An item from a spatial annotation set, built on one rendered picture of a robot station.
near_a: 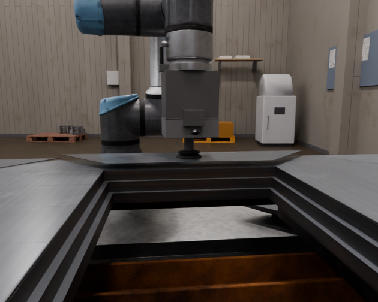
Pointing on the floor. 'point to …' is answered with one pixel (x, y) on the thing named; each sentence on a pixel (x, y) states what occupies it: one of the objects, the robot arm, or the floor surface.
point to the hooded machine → (275, 111)
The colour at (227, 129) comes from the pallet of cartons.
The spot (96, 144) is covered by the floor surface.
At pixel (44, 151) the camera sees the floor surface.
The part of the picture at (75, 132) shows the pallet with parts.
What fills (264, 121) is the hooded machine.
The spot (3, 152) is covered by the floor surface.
